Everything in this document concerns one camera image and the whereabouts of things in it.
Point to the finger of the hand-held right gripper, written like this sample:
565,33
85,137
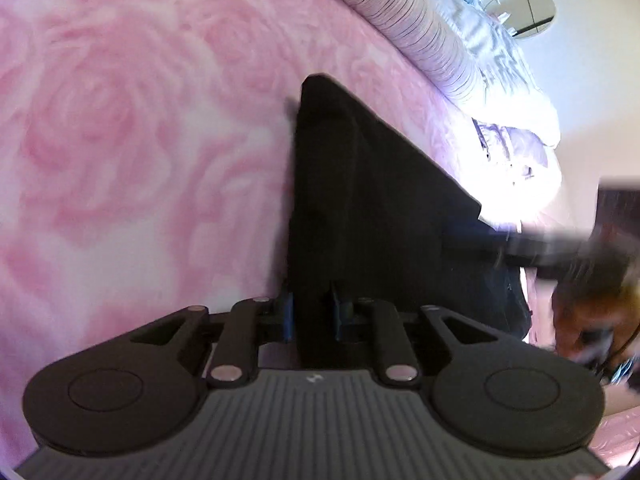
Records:
545,247

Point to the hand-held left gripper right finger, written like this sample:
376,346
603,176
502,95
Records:
343,314

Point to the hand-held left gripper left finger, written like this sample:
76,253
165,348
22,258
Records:
287,316

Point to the black cloth garment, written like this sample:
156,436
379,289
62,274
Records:
370,200

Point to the white lavender print quilt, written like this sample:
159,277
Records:
505,75

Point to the round mirror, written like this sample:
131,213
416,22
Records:
525,6

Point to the pink rose print blanket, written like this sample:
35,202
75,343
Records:
125,135

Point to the white striped pillow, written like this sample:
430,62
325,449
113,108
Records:
400,20

